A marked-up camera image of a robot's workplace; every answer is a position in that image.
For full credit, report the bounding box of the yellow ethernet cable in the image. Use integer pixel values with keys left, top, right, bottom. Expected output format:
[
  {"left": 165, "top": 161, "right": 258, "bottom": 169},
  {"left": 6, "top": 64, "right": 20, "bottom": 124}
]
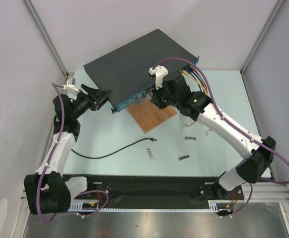
[{"left": 181, "top": 69, "right": 209, "bottom": 128}]

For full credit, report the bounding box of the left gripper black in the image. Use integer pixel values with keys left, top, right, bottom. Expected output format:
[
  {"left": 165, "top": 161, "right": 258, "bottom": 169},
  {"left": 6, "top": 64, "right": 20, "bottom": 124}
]
[{"left": 71, "top": 84, "right": 112, "bottom": 120}]

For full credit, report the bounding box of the black ethernet cable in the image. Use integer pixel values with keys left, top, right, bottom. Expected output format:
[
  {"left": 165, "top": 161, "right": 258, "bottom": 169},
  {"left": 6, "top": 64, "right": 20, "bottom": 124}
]
[{"left": 71, "top": 137, "right": 158, "bottom": 159}]

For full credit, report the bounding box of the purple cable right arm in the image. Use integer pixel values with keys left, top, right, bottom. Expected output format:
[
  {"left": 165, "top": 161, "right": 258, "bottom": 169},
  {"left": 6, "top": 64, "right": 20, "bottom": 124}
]
[{"left": 152, "top": 57, "right": 289, "bottom": 219}]

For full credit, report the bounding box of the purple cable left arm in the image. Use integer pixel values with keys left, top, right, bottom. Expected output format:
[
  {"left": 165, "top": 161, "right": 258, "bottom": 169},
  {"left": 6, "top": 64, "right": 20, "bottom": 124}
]
[{"left": 39, "top": 83, "right": 110, "bottom": 222}]

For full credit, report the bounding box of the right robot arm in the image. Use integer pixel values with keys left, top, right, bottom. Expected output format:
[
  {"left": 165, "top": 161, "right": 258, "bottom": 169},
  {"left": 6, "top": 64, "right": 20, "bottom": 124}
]
[{"left": 151, "top": 72, "right": 276, "bottom": 199}]

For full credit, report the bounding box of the blue ethernet cable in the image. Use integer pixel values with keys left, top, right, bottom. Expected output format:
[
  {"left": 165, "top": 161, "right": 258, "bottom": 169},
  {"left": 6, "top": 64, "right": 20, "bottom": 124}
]
[{"left": 183, "top": 67, "right": 205, "bottom": 90}]

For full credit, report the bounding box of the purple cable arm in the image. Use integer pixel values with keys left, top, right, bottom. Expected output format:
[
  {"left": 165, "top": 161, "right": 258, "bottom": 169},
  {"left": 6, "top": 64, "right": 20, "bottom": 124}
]
[
  {"left": 39, "top": 83, "right": 110, "bottom": 222},
  {"left": 152, "top": 57, "right": 289, "bottom": 219}
]

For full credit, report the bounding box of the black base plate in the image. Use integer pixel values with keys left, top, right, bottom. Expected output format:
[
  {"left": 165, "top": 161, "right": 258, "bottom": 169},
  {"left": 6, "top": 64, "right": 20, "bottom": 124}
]
[{"left": 78, "top": 174, "right": 244, "bottom": 210}]

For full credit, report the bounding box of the black network switch blue front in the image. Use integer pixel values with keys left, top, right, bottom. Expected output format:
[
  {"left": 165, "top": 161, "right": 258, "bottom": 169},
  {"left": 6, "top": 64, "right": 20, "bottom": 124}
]
[{"left": 84, "top": 29, "right": 199, "bottom": 114}]

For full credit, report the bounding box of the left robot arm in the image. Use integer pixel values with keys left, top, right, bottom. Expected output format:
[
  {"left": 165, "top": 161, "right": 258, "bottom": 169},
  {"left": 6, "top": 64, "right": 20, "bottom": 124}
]
[{"left": 24, "top": 84, "right": 112, "bottom": 215}]

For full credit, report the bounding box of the light blue table mat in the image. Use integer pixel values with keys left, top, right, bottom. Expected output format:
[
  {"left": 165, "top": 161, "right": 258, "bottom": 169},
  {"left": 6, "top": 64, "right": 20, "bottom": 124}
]
[{"left": 52, "top": 69, "right": 272, "bottom": 178}]

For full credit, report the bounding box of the aluminium rail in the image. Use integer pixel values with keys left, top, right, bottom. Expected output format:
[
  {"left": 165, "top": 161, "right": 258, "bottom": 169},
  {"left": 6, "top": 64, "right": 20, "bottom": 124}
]
[{"left": 20, "top": 180, "right": 289, "bottom": 211}]

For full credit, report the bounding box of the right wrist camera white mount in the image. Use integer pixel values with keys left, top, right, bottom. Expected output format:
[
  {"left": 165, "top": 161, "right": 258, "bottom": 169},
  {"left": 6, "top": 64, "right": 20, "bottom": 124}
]
[{"left": 148, "top": 65, "right": 168, "bottom": 90}]

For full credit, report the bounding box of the wooden board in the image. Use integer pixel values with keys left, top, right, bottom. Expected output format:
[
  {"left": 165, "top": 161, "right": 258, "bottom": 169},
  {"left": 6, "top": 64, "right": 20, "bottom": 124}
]
[{"left": 127, "top": 100, "right": 177, "bottom": 134}]

